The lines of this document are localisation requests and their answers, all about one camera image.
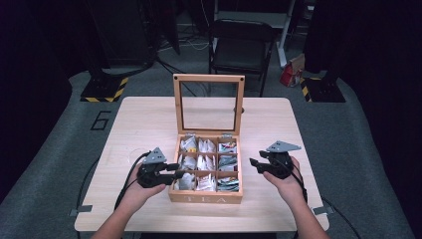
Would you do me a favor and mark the wooden tea box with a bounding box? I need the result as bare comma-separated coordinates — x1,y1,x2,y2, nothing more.
167,73,247,205

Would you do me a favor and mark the black stand base striped edge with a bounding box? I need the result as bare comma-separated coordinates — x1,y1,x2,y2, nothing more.
80,74,129,104
299,76,346,104

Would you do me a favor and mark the white floor cable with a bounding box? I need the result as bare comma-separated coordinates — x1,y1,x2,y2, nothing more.
158,37,211,53

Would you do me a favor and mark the black floor cables bundle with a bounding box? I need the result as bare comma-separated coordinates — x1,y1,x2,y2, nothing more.
154,55,210,98

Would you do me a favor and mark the red paper bag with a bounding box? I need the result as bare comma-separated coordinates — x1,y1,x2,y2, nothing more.
279,53,306,89

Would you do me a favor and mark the black floor cable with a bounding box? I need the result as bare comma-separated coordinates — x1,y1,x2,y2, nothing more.
320,196,363,239
76,157,102,239

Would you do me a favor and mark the assorted tea bags group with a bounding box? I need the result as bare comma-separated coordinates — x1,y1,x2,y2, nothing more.
173,135,241,193

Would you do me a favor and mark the white paper tea bag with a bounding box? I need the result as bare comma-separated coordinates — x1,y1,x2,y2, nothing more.
177,172,197,192

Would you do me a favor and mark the person's right hand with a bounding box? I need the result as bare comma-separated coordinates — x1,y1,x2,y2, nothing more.
263,154,309,209

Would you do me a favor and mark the right hand-held gripper cable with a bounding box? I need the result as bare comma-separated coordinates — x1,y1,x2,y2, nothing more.
274,157,309,204

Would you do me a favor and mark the hand-held gripper cable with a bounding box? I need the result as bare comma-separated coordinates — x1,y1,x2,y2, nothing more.
113,150,152,211
274,157,309,204

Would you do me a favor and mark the black folding chair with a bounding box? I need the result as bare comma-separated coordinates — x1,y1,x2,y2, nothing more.
207,18,279,99

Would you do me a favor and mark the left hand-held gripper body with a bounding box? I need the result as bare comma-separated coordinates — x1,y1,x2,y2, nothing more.
136,146,175,189

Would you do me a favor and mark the left hand-held gripper cable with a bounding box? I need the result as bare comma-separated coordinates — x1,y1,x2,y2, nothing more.
113,150,152,211

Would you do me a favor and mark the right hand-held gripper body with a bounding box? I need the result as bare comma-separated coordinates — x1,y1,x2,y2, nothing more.
260,139,303,181

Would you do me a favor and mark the clear glass cup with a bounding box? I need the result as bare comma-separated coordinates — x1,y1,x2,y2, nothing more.
127,147,149,164

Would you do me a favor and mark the person's left hand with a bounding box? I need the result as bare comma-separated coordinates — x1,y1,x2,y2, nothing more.
120,171,167,215

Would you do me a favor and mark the grey tape piece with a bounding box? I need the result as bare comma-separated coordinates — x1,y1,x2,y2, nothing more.
312,205,334,216
69,204,94,218

